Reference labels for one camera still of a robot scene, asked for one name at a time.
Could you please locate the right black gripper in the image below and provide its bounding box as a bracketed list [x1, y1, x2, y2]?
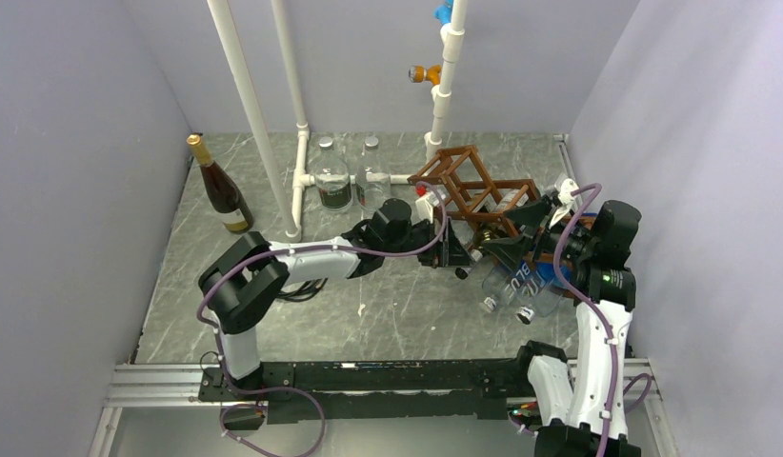
[482, 194, 596, 271]

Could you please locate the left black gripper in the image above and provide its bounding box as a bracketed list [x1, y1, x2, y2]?
[384, 218, 477, 268]

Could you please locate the dark green wine bottle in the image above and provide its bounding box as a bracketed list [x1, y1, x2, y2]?
[454, 189, 532, 281]

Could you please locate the clear glass bottle silver cap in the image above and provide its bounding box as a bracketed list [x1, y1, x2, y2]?
[355, 135, 392, 212]

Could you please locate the clear glass bottle white cap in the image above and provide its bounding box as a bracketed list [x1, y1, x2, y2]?
[313, 136, 352, 212]

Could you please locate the dark red wine bottle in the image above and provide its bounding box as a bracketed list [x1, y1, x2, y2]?
[186, 133, 254, 234]

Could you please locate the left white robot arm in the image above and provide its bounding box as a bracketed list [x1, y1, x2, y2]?
[198, 198, 473, 400]

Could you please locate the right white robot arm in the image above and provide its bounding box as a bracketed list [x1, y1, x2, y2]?
[484, 196, 642, 456]

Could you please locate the blue label clear bottle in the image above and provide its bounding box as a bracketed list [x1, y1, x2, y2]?
[480, 210, 604, 315]

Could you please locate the brown wooden wine rack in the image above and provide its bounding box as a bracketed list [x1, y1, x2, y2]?
[406, 145, 540, 238]

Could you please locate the clear square bottle black cap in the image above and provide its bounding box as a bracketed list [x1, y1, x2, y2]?
[516, 278, 565, 325]

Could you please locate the orange pipe valve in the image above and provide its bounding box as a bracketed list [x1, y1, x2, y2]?
[408, 65, 442, 86]

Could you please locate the blue pipe valve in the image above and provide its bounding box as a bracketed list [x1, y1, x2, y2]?
[433, 0, 453, 26]

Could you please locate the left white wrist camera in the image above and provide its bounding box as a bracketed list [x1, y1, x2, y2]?
[415, 185, 448, 222]

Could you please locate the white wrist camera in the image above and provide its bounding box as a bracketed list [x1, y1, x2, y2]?
[548, 175, 579, 229]
[415, 185, 448, 222]

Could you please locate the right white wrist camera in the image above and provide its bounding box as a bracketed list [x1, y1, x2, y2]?
[548, 175, 579, 229]

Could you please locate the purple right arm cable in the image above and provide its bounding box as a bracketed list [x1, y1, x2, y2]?
[508, 183, 654, 457]

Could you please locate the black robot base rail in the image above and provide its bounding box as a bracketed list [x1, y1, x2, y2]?
[198, 357, 535, 425]

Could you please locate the black coiled cable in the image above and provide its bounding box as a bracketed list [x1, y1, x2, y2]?
[277, 279, 330, 304]

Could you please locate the white PVC pipe frame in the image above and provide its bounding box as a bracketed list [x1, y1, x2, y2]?
[206, 0, 470, 242]

